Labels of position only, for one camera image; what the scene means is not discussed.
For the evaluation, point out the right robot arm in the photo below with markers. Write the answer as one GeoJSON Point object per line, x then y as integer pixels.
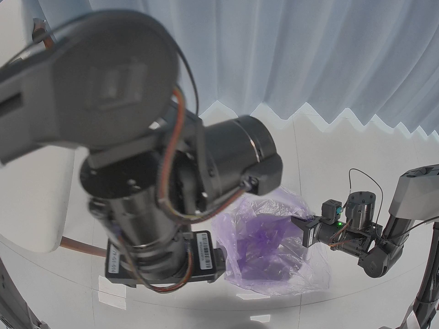
{"type": "Point", "coordinates": [411, 194]}

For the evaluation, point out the purple plastic bag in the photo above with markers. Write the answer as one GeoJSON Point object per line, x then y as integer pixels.
{"type": "Point", "coordinates": [267, 245]}

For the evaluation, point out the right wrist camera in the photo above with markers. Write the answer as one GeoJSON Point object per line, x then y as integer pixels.
{"type": "Point", "coordinates": [332, 211]}

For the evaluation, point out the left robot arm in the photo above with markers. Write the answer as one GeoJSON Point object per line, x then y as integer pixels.
{"type": "Point", "coordinates": [113, 81]}

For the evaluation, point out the white chair with wooden legs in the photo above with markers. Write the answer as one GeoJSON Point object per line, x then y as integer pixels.
{"type": "Point", "coordinates": [34, 200]}

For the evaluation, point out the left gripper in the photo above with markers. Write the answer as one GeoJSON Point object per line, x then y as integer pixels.
{"type": "Point", "coordinates": [151, 252]}

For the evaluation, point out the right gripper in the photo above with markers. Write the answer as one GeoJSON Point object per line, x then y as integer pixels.
{"type": "Point", "coordinates": [327, 233]}

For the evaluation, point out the pale blue curtain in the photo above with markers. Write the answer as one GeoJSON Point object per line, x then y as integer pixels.
{"type": "Point", "coordinates": [274, 46]}

